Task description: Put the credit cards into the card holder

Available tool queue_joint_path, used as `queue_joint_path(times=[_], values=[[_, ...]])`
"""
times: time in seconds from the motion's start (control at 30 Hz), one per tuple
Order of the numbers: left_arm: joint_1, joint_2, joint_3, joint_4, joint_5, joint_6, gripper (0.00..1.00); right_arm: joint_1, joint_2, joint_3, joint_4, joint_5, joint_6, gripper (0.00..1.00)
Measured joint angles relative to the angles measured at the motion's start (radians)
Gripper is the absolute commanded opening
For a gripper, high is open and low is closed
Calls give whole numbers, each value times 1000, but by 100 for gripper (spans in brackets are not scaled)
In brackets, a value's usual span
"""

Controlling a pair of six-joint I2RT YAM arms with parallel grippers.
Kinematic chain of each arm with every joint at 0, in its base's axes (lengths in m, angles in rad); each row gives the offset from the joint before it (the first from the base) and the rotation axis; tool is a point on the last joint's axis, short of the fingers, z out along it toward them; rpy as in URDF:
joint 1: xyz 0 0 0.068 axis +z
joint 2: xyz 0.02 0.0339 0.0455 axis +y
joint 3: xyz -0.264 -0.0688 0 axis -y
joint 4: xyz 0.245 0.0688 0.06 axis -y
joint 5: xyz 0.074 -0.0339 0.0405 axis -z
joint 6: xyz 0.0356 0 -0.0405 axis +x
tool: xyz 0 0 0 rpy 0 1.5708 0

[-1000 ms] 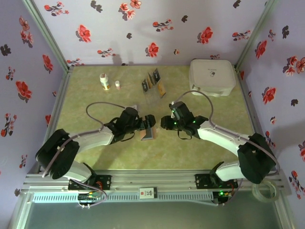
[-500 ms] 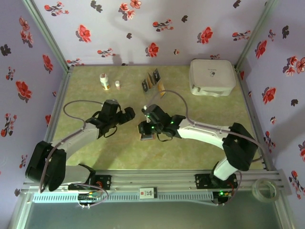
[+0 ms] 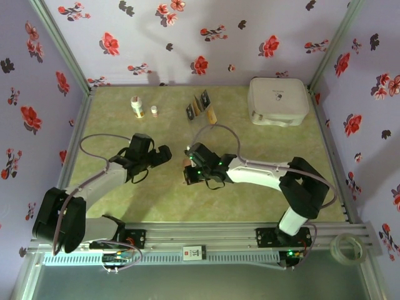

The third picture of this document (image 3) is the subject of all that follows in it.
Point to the clear acrylic card stand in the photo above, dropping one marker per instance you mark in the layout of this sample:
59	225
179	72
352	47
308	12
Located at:
196	124

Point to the white label card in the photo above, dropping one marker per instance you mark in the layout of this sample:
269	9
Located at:
194	253

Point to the aluminium table side rail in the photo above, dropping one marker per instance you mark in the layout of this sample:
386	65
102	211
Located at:
331	150
79	125

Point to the small white pill bottle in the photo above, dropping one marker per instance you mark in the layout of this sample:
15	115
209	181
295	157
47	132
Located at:
154	111

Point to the gold credit card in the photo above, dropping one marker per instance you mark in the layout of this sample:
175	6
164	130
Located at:
197	104
212	116

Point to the green circuit board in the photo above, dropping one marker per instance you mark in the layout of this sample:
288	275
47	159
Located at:
293	253
117	257

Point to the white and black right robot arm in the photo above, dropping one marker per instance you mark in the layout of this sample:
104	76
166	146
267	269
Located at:
259	175

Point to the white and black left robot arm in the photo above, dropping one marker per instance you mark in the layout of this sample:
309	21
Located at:
106	184

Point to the large white pill bottle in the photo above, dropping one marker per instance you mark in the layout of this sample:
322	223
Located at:
137	107

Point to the black credit card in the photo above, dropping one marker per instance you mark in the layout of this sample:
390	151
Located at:
205	98
190	112

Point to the white zipped storage case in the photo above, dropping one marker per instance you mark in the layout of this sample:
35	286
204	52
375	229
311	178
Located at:
278	100

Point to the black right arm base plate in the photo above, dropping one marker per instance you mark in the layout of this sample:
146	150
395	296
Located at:
265	237

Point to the aluminium frame post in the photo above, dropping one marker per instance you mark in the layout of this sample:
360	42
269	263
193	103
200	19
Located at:
336	37
59	40

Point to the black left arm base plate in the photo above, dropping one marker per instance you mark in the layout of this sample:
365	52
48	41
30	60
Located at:
137	237

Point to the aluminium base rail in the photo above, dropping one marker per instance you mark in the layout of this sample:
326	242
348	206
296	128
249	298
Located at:
193	236

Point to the clear tape roll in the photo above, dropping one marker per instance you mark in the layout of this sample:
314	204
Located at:
333	250

